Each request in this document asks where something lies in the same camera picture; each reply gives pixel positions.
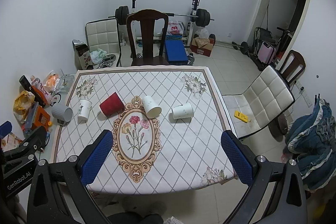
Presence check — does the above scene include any yellow tool on chair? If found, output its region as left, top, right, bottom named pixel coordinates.
left=234, top=110, right=251, bottom=123

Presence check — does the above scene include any red ripple paper cup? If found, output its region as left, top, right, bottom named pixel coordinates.
left=100, top=92, right=125, bottom=117

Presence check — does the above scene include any brown cardboard box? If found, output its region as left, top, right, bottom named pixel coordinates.
left=190, top=37, right=214, bottom=57

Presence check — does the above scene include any white padded chair right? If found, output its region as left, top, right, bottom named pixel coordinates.
left=222, top=66, right=295, bottom=140

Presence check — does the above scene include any grey mug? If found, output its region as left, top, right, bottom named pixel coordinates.
left=51, top=103, right=73, bottom=125

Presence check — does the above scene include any white paper cup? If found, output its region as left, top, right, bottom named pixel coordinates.
left=77, top=98, right=92, bottom=121
left=142, top=96, right=162, bottom=119
left=172, top=102, right=194, bottom=120

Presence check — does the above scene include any white padded chair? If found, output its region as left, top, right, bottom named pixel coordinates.
left=222, top=66, right=295, bottom=140
left=85, top=18, right=121, bottom=67

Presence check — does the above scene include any dark wooden chair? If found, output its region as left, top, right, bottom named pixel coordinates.
left=278, top=50, right=306, bottom=86
left=126, top=16, right=169, bottom=66

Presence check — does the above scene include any printed paper carton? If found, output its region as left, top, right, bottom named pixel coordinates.
left=72, top=40, right=93, bottom=70

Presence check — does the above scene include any pink suitcase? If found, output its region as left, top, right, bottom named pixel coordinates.
left=257, top=42, right=276, bottom=65

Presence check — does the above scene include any white paper cup centre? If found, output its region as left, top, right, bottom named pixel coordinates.
left=142, top=96, right=162, bottom=119

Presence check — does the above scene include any orange box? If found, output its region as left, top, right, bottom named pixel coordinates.
left=23, top=102, right=52, bottom=135

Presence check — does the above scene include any barbell with black plates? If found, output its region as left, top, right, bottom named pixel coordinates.
left=109, top=6, right=214, bottom=27

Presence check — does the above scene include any yellow plastic bag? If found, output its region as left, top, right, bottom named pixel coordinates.
left=13, top=90, right=35, bottom=124

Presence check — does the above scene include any red white plastic bag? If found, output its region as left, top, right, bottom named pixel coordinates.
left=167, top=20, right=184, bottom=36

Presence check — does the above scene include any orange snack bag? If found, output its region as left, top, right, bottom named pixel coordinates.
left=43, top=71, right=61, bottom=93

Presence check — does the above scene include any white paper cup right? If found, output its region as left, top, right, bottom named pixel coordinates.
left=172, top=102, right=194, bottom=120

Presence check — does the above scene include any floral patterned tablecloth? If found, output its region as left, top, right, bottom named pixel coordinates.
left=51, top=65, right=235, bottom=194

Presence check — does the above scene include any blue bench pad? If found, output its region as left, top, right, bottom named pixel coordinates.
left=165, top=40, right=188, bottom=65

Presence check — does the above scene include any white paper cup left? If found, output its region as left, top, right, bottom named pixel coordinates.
left=77, top=98, right=92, bottom=121

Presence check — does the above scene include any blue denim clothes pile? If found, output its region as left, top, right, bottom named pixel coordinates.
left=285, top=96, right=335, bottom=193

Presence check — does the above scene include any white barbell rack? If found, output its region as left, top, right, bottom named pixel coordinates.
left=127, top=0, right=200, bottom=43

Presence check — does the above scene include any dark wooden chair right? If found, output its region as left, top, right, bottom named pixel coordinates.
left=278, top=50, right=306, bottom=86

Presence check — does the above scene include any white padded chair left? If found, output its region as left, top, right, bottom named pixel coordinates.
left=85, top=18, right=121, bottom=67

